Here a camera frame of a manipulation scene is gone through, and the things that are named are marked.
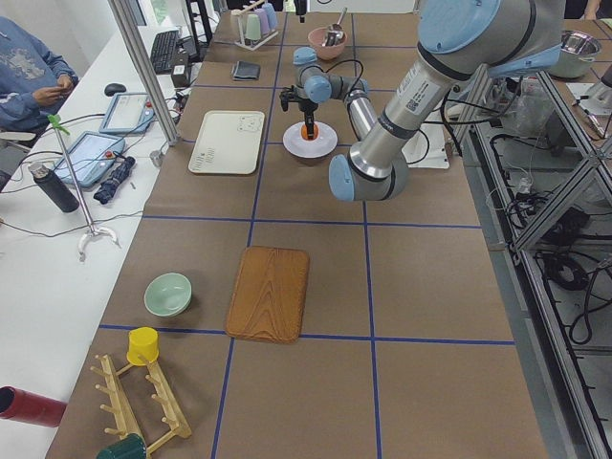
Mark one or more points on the orange fruit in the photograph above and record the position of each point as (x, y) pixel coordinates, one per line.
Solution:
(304, 138)

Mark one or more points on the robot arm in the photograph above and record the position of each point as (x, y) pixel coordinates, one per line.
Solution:
(511, 38)

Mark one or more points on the cream bear tray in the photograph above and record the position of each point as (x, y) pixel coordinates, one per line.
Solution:
(228, 142)

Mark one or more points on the wooden tray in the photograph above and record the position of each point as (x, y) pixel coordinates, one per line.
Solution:
(269, 294)

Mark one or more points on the white plate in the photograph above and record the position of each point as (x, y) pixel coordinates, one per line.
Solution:
(325, 143)

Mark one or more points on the blue pastel cup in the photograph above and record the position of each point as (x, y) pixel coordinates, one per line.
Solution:
(271, 15)

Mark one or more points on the metal scoop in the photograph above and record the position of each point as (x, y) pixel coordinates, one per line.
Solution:
(334, 32)

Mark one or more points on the pink bowl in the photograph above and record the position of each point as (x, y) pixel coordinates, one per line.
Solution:
(316, 39)

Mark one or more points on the purple pastel cup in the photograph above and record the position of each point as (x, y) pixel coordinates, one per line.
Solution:
(264, 24)

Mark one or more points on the green pastel cup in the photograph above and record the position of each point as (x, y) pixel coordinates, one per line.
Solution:
(252, 31)

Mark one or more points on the grey folded cloth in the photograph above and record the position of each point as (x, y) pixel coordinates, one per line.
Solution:
(245, 71)

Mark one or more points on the black box device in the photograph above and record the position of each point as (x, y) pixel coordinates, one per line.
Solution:
(180, 75)

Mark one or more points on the black keyboard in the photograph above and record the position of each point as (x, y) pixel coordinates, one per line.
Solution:
(163, 50)

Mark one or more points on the far teach pendant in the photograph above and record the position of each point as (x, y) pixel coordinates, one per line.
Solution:
(127, 114)

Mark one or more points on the teach pendant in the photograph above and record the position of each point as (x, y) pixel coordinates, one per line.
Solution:
(127, 114)
(92, 154)

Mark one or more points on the black computer mouse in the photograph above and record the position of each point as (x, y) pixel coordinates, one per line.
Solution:
(114, 88)

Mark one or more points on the folded dark umbrella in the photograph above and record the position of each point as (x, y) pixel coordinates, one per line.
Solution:
(110, 186)

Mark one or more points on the near teach pendant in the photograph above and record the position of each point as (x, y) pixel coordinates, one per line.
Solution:
(92, 154)

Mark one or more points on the green bowl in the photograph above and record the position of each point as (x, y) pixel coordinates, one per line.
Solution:
(168, 295)

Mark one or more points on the metal stand with green clip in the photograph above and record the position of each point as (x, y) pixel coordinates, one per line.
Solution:
(93, 230)

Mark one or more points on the black water bottle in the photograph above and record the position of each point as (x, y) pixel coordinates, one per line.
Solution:
(53, 187)

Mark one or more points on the yellow cup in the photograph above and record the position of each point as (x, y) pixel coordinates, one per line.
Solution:
(143, 346)

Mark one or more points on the seated person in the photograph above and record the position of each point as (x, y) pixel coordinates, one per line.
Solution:
(35, 82)

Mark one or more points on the steel mixing bowl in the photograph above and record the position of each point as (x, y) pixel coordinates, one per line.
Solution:
(578, 52)

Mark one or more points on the wooden cup rack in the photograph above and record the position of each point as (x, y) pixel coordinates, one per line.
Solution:
(142, 403)

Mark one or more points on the dark green cup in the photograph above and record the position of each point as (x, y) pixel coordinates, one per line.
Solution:
(130, 447)

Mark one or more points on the red cylinder bottle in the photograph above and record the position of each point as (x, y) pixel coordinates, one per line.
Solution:
(30, 408)

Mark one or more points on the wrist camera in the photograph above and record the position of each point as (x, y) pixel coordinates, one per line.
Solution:
(287, 96)

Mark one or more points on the white wire cup rack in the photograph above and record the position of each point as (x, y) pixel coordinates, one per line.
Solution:
(239, 18)

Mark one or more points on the aluminium frame post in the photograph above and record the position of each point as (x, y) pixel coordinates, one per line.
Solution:
(139, 56)

